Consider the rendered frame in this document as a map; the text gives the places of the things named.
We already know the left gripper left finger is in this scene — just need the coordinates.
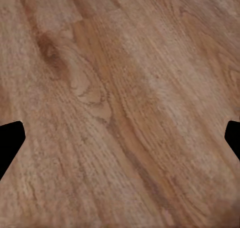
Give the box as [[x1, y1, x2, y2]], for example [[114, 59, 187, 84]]
[[0, 121, 26, 180]]

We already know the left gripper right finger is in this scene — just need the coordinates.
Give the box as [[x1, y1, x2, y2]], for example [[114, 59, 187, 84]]
[[224, 121, 240, 160]]

